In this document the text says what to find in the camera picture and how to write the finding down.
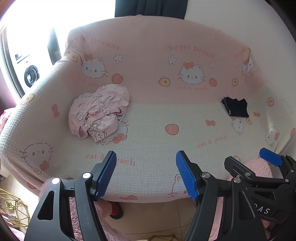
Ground pink cartoon print pants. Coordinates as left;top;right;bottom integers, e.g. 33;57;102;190
68;84;131;142

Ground dark curtain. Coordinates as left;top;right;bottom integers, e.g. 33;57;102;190
114;0;189;20

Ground red black object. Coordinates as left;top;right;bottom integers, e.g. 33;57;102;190
109;202;124;219

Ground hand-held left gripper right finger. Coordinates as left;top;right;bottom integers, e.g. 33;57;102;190
176;150;255;241

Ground gold wire basket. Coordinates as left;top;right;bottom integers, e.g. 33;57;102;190
0;188;35;223

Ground pink cartoon printed sofa blanket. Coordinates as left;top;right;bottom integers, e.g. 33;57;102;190
0;14;296;204

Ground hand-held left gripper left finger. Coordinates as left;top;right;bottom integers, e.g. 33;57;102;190
24;151;117;241

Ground pink fuzzy robe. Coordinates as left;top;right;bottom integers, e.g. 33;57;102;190
38;158;296;241

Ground white washing machine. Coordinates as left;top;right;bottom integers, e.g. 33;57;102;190
14;52;43;88

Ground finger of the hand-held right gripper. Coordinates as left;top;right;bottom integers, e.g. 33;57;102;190
258;148;296;175
224;156;291;184

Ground dark navy folded cloth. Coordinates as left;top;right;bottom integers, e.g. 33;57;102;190
221;96;250;118

